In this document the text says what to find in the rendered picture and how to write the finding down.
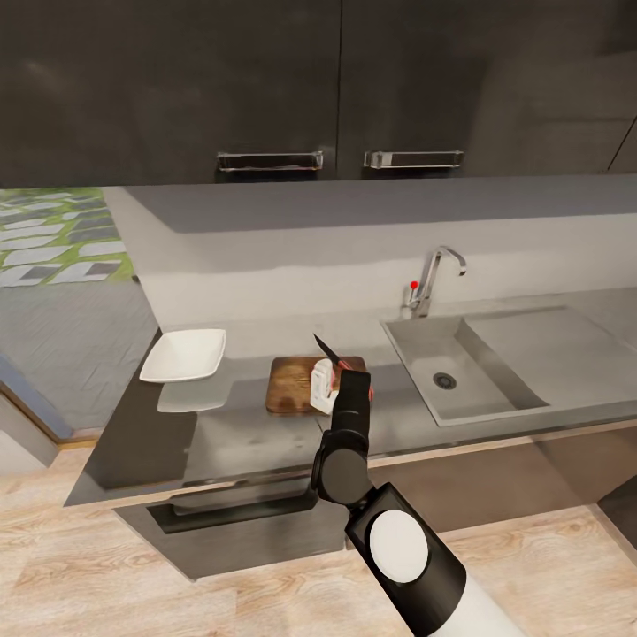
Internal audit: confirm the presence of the cutting board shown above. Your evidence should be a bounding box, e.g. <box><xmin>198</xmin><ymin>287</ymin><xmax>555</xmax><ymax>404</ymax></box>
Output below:
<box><xmin>265</xmin><ymin>357</ymin><xmax>366</xmax><ymax>412</ymax></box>

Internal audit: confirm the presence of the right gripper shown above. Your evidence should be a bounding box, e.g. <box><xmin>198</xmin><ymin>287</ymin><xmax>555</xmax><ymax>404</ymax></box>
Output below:
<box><xmin>332</xmin><ymin>369</ymin><xmax>372</xmax><ymax>429</ymax></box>

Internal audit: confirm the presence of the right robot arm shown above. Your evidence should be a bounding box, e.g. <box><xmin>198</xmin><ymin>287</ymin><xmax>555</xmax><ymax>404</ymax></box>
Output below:
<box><xmin>311</xmin><ymin>358</ymin><xmax>528</xmax><ymax>637</ymax></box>

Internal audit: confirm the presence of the bowl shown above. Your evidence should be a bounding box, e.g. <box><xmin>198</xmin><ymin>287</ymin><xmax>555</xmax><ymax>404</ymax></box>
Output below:
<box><xmin>138</xmin><ymin>329</ymin><xmax>226</xmax><ymax>384</ymax></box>

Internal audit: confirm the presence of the parer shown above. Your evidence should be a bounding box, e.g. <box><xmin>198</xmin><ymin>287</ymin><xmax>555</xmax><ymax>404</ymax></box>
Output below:
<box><xmin>315</xmin><ymin>336</ymin><xmax>373</xmax><ymax>401</ymax></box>

